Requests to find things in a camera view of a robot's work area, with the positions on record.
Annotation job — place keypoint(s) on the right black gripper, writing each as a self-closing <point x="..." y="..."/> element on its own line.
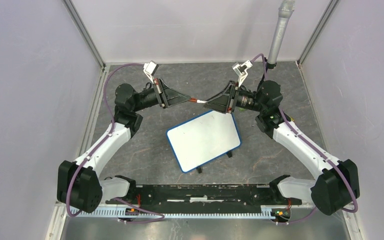
<point x="225" y="100"/>

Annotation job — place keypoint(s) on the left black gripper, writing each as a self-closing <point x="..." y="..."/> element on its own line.
<point x="166" y="96"/>

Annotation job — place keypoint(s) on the white marker pen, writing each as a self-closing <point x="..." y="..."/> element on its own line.
<point x="201" y="101"/>

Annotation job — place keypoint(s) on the blue framed whiteboard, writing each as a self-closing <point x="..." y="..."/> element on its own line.
<point x="203" y="138"/>

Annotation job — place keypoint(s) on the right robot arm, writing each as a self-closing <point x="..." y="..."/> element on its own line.
<point x="335" y="183"/>

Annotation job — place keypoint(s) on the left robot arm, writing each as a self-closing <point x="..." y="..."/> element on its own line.
<point x="78" y="183"/>

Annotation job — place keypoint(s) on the black microphone tripod stand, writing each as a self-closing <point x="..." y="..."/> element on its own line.
<point x="266" y="67"/>

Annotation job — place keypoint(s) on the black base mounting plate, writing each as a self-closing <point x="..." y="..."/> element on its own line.
<point x="207" y="198"/>

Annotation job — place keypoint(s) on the silver microphone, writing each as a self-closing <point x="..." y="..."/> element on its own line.
<point x="285" y="12"/>

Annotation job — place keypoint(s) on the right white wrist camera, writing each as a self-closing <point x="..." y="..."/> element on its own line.
<point x="241" y="71"/>

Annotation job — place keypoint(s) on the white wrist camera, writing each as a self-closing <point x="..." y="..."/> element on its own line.
<point x="149" y="69"/>
<point x="241" y="71"/>

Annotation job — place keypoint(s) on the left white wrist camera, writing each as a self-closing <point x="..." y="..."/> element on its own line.
<point x="149" y="69"/>

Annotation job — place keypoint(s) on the aluminium slotted cable rail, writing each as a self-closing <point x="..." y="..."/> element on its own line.
<point x="125" y="212"/>

